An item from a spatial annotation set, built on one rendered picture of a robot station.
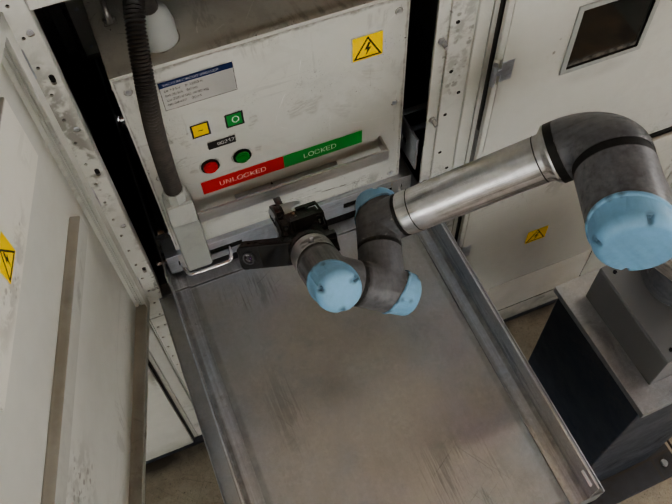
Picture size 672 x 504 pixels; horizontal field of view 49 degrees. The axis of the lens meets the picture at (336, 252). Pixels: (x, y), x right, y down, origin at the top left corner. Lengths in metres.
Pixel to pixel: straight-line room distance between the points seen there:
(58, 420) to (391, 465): 0.60
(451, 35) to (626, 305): 0.64
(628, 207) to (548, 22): 0.46
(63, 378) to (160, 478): 1.27
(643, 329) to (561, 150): 0.54
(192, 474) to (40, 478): 1.30
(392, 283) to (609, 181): 0.36
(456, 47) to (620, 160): 0.39
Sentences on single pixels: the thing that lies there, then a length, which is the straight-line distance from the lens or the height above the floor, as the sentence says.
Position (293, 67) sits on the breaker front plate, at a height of 1.31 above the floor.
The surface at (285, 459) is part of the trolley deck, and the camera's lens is 1.38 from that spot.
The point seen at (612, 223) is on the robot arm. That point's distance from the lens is 1.02.
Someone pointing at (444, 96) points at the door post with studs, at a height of 1.17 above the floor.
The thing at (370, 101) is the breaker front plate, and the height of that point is 1.17.
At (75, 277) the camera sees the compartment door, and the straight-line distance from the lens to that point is 1.15.
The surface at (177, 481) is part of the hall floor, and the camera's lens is 2.30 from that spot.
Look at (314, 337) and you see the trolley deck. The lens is 1.47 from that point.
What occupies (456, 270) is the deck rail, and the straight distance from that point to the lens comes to 1.54.
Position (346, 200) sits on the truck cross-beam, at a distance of 1.56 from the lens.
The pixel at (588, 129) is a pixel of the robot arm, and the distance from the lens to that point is 1.11.
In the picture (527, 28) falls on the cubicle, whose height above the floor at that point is 1.30.
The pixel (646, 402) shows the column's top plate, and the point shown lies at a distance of 1.62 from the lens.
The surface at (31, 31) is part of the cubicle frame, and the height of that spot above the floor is 1.54.
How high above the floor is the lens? 2.17
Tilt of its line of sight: 58 degrees down
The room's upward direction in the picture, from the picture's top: 3 degrees counter-clockwise
